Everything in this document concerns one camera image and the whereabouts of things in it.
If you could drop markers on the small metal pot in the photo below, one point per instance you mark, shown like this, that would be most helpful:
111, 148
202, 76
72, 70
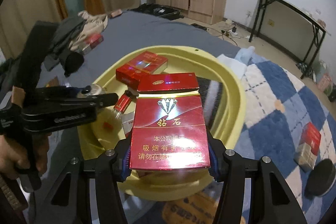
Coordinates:
91, 90

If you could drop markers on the black open suitcase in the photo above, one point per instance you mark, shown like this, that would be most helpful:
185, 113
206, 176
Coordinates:
161, 11

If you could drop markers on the red cigarette carton back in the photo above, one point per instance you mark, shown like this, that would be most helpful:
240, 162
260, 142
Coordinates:
146, 63

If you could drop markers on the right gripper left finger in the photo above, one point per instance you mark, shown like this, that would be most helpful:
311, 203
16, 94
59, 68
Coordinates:
68, 201

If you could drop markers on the large red cigarette pack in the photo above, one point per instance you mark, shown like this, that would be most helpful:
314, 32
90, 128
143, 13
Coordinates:
169, 131

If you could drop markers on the pile of clothes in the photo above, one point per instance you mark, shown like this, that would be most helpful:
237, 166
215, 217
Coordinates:
70, 38

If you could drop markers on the black folding table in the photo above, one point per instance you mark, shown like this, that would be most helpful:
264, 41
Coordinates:
291, 30

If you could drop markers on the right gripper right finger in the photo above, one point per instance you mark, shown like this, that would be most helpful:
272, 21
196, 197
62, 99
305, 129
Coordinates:
271, 201

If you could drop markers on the red cigarette pack front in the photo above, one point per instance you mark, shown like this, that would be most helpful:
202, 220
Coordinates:
308, 148

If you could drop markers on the blue checkered plush rug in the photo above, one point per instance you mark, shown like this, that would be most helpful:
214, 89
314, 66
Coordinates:
279, 106

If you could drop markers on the person's left hand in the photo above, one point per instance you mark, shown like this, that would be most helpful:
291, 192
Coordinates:
14, 155

